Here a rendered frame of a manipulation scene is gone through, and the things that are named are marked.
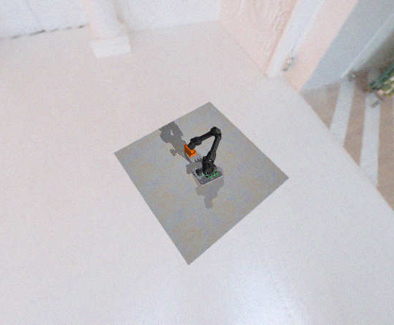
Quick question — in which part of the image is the grey switch panel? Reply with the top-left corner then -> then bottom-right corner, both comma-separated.
192,165 -> 223,186

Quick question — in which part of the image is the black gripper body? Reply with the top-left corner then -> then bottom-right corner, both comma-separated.
196,163 -> 216,176

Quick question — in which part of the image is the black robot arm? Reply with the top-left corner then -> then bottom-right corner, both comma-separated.
187,126 -> 222,175

